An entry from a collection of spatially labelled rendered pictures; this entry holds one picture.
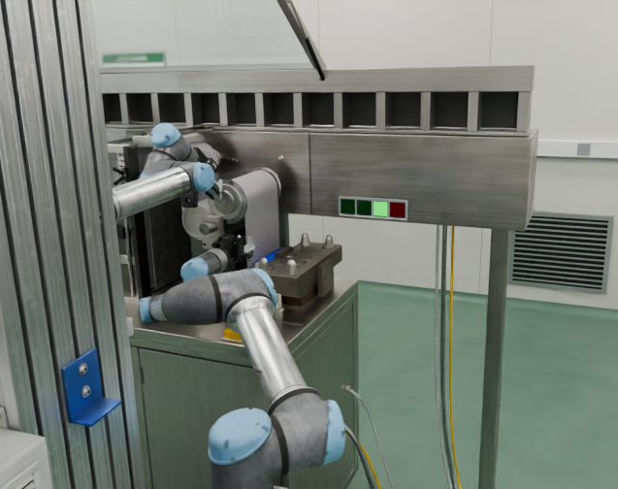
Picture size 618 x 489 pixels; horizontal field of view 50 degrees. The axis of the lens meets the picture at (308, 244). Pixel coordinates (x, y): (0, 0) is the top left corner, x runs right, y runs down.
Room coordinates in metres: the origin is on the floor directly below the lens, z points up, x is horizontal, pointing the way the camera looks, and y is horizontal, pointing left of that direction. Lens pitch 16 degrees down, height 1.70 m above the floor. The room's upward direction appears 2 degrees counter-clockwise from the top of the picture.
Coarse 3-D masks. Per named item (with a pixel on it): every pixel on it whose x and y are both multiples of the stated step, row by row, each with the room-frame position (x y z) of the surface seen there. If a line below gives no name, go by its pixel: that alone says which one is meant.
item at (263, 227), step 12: (276, 204) 2.29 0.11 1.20; (252, 216) 2.13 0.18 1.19; (264, 216) 2.20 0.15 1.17; (276, 216) 2.29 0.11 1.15; (252, 228) 2.12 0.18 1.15; (264, 228) 2.20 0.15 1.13; (276, 228) 2.28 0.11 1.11; (252, 240) 2.12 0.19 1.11; (264, 240) 2.19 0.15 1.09; (276, 240) 2.28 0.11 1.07; (264, 252) 2.19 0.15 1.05
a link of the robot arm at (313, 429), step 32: (224, 288) 1.44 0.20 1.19; (256, 288) 1.45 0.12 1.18; (224, 320) 1.44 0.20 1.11; (256, 320) 1.37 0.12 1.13; (256, 352) 1.30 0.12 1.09; (288, 352) 1.30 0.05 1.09; (288, 384) 1.21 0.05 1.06; (288, 416) 1.12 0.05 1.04; (320, 416) 1.12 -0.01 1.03; (288, 448) 1.07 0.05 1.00; (320, 448) 1.09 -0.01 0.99
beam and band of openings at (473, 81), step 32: (128, 96) 2.68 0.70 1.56; (160, 96) 2.62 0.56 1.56; (192, 96) 2.55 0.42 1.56; (224, 96) 2.48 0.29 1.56; (256, 96) 2.43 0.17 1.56; (288, 96) 2.45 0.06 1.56; (320, 96) 2.40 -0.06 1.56; (352, 96) 2.35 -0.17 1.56; (384, 96) 2.23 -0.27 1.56; (416, 96) 2.26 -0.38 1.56; (448, 96) 2.21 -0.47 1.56; (480, 96) 2.14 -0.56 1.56; (512, 96) 2.13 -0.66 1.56; (224, 128) 2.48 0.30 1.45; (256, 128) 2.43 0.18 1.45; (288, 128) 2.37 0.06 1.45; (320, 128) 2.32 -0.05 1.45; (352, 128) 2.29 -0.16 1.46; (384, 128) 2.23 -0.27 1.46; (416, 128) 2.23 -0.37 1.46; (448, 128) 2.20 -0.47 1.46; (480, 128) 2.17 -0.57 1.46
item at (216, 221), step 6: (210, 216) 2.09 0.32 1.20; (216, 216) 2.08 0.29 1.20; (222, 216) 2.09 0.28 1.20; (216, 222) 2.08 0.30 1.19; (222, 222) 2.09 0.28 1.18; (216, 228) 2.07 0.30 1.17; (222, 228) 2.09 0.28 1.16; (210, 234) 2.09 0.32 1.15; (216, 234) 2.08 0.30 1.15; (222, 234) 2.09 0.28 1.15; (204, 240) 2.06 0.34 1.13; (210, 240) 2.05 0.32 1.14; (216, 240) 2.05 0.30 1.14; (204, 246) 2.06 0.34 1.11; (210, 246) 2.05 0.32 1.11
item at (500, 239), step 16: (496, 240) 2.22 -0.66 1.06; (496, 256) 2.22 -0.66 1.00; (496, 272) 2.22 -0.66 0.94; (496, 288) 2.22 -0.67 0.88; (496, 304) 2.22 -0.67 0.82; (496, 320) 2.22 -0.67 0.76; (496, 336) 2.21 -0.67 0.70; (496, 352) 2.21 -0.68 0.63; (496, 368) 2.21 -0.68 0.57; (496, 384) 2.21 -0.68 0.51; (496, 400) 2.21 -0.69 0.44; (496, 416) 2.21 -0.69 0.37; (496, 432) 2.21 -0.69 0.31; (480, 448) 2.23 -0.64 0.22; (496, 448) 2.22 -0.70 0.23; (480, 464) 2.23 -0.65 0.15; (496, 464) 2.24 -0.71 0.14; (480, 480) 2.23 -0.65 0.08
